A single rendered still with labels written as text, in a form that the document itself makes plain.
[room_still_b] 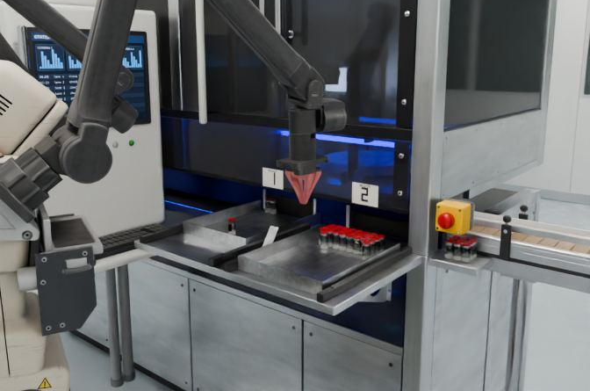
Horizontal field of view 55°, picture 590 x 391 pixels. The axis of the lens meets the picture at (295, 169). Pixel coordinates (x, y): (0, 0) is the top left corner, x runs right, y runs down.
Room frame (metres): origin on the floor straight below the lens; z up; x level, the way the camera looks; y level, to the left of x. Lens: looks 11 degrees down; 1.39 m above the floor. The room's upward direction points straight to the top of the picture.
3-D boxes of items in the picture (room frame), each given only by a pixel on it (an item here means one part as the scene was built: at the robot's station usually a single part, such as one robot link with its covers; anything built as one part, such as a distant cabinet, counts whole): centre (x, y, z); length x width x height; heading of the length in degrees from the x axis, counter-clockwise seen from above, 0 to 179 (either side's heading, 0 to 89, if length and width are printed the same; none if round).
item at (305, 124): (1.19, -0.02, 1.26); 0.07 x 0.06 x 0.07; 124
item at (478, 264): (1.41, -0.44, 0.87); 0.14 x 0.13 x 0.02; 141
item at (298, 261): (1.37, -0.07, 0.90); 0.34 x 0.26 x 0.04; 140
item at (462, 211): (1.39, -0.41, 1.00); 0.08 x 0.07 x 0.07; 141
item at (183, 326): (2.44, 0.14, 0.44); 2.06 x 1.00 x 0.88; 51
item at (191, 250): (1.51, 0.04, 0.87); 0.70 x 0.48 x 0.02; 51
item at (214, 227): (1.67, 0.13, 0.90); 0.34 x 0.26 x 0.04; 141
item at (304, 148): (1.19, -0.02, 1.20); 0.10 x 0.07 x 0.07; 140
